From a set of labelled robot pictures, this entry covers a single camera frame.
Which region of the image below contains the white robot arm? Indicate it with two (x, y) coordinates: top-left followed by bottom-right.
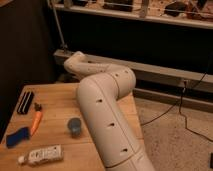
(64, 51), (155, 171)

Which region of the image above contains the blue cup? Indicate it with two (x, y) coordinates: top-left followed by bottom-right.
(67, 118), (81, 137)

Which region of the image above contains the metal stand pole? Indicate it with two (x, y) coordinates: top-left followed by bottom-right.
(49, 0), (73, 53)

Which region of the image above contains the orange toy carrot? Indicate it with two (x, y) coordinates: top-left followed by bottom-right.
(30, 103), (43, 136)

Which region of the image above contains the white tube with label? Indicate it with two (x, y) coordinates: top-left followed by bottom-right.
(18, 145), (63, 166)

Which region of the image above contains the black and white box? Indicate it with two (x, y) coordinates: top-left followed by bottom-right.
(17, 91), (34, 115)

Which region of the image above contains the blue sponge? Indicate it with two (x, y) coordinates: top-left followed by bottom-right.
(6, 127), (30, 148)

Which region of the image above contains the black power cable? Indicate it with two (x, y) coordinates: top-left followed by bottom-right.
(139, 56), (213, 144)

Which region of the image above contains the white shelf rail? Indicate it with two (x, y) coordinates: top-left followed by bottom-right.
(54, 4), (213, 30)

